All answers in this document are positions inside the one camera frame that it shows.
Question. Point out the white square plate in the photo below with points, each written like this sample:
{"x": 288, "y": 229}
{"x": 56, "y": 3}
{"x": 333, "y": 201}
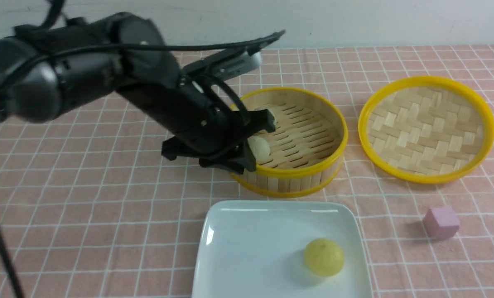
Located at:
{"x": 254, "y": 249}

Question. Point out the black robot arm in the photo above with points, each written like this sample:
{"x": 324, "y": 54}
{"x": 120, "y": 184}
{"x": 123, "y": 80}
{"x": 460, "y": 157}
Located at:
{"x": 46, "y": 73}

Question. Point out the white steamed bun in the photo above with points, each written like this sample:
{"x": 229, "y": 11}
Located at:
{"x": 271, "y": 111}
{"x": 260, "y": 148}

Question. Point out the yellow-rimmed woven steamer lid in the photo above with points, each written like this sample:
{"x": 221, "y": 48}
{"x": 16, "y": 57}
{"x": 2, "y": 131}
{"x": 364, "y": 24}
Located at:
{"x": 426, "y": 129}

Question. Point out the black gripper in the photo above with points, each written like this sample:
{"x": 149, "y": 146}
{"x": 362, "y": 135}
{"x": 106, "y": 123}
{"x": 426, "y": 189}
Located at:
{"x": 203, "y": 126}

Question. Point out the yellow steamed bun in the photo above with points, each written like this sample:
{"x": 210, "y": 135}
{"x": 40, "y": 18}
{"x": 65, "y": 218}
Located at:
{"x": 324, "y": 257}

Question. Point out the pink checkered tablecloth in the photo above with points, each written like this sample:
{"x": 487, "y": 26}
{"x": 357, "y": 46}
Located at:
{"x": 90, "y": 209}

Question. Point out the yellow-rimmed bamboo steamer basket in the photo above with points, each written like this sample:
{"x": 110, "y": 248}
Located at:
{"x": 307, "y": 147}

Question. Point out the pink wooden cube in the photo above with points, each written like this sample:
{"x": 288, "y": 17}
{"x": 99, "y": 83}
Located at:
{"x": 441, "y": 223}

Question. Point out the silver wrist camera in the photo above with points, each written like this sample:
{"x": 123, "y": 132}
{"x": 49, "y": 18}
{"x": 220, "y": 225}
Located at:
{"x": 226, "y": 64}

